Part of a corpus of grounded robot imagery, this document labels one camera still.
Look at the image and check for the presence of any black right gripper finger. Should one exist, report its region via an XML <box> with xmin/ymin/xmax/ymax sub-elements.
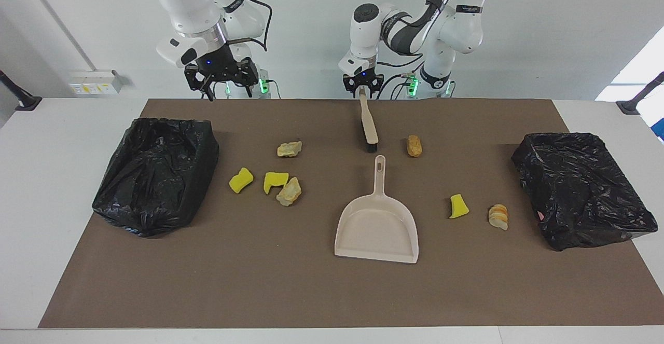
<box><xmin>185</xmin><ymin>64</ymin><xmax>216</xmax><ymax>102</ymax></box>
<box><xmin>234</xmin><ymin>57</ymin><xmax>259</xmax><ymax>99</ymax></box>

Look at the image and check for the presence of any beige hand brush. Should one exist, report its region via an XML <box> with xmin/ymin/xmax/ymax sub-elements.
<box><xmin>358</xmin><ymin>86</ymin><xmax>379</xmax><ymax>153</ymax></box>

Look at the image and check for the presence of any yellow sponge piece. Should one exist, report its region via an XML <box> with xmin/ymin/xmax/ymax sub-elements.
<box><xmin>229</xmin><ymin>167</ymin><xmax>254</xmax><ymax>195</ymax></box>
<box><xmin>263</xmin><ymin>172</ymin><xmax>289</xmax><ymax>195</ymax></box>
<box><xmin>449</xmin><ymin>194</ymin><xmax>471</xmax><ymax>219</ymax></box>

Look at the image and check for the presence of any beige plastic dustpan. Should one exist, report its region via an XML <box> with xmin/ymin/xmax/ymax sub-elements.
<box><xmin>334</xmin><ymin>155</ymin><xmax>420</xmax><ymax>264</ymax></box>

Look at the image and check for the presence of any striped tan bread piece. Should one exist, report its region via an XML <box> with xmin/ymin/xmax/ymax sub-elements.
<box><xmin>488</xmin><ymin>204</ymin><xmax>509</xmax><ymax>231</ymax></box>

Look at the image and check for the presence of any black bag lined bin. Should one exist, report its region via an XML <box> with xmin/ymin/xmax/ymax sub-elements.
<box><xmin>511</xmin><ymin>132</ymin><xmax>658</xmax><ymax>252</ymax></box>
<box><xmin>92</xmin><ymin>117</ymin><xmax>220</xmax><ymax>238</ymax></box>

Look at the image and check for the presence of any black clamp stand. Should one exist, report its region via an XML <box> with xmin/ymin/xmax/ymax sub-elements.
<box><xmin>0</xmin><ymin>70</ymin><xmax>42</xmax><ymax>111</ymax></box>
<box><xmin>616</xmin><ymin>72</ymin><xmax>664</xmax><ymax>115</ymax></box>

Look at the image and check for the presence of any brown table mat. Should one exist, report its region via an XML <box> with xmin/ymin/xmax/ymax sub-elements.
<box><xmin>38</xmin><ymin>99</ymin><xmax>664</xmax><ymax>329</ymax></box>

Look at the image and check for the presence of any black base cable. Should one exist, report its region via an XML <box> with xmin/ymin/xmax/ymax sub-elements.
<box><xmin>377</xmin><ymin>73</ymin><xmax>416</xmax><ymax>99</ymax></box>

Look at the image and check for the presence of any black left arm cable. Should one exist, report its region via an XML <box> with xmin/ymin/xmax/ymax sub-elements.
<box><xmin>376</xmin><ymin>52</ymin><xmax>425</xmax><ymax>71</ymax></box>

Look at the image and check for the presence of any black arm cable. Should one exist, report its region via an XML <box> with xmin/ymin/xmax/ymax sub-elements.
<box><xmin>376</xmin><ymin>52</ymin><xmax>425</xmax><ymax>71</ymax></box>
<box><xmin>207</xmin><ymin>0</ymin><xmax>273</xmax><ymax>52</ymax></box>

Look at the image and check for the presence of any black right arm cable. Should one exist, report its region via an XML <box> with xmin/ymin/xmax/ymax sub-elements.
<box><xmin>207</xmin><ymin>0</ymin><xmax>273</xmax><ymax>52</ymax></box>

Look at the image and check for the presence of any white wall outlet box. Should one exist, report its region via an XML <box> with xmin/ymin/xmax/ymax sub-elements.
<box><xmin>69</xmin><ymin>70</ymin><xmax>124</xmax><ymax>95</ymax></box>

